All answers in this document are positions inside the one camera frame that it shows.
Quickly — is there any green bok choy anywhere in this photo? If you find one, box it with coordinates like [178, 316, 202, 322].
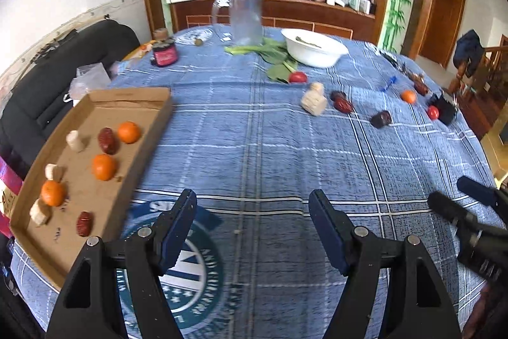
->
[224, 37, 299, 82]

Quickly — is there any clear glass pitcher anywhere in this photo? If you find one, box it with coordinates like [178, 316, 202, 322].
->
[211, 0, 263, 46]

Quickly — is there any brown cardboard tray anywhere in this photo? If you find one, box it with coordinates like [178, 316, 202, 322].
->
[9, 87, 174, 291]

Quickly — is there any small black box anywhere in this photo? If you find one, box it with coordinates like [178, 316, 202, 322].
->
[431, 93, 457, 126]

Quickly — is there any wooden counter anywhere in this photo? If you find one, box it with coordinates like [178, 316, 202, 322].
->
[166, 0, 377, 44]

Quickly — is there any wooden stair railing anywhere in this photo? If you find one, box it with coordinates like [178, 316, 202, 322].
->
[448, 35, 508, 137]

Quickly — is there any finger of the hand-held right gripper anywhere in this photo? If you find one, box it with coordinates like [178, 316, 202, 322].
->
[427, 191, 483, 234]
[456, 176, 500, 208]

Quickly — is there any pink bag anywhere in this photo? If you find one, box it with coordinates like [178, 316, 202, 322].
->
[0, 158, 25, 238]

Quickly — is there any crumpled clear plastic bag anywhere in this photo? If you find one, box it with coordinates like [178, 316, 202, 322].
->
[63, 63, 112, 103]

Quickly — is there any blue plaid tablecloth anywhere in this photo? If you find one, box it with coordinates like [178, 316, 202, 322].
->
[10, 25, 501, 339]

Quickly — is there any dark red perfume bottle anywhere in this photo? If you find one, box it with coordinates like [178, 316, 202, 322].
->
[151, 28, 178, 68]

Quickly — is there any large red jujube date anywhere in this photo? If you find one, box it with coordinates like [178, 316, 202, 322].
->
[98, 127, 119, 155]

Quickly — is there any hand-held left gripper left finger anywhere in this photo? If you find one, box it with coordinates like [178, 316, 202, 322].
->
[47, 189, 198, 339]

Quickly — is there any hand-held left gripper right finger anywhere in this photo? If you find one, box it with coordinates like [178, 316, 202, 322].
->
[309, 189, 463, 339]

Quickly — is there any dark jujube date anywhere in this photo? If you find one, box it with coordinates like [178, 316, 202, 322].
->
[371, 110, 393, 129]

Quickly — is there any brown wooden door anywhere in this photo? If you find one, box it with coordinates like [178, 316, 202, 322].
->
[418, 0, 466, 67]

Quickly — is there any dark blue jacket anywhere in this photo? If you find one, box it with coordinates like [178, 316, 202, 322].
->
[453, 29, 485, 78]

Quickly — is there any orange mandarin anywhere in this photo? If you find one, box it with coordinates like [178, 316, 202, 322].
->
[117, 121, 141, 144]
[92, 154, 118, 181]
[41, 180, 66, 207]

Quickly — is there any black sofa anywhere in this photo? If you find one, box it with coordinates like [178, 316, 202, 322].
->
[0, 19, 141, 173]

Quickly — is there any white bowl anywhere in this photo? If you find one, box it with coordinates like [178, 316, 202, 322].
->
[281, 28, 350, 68]

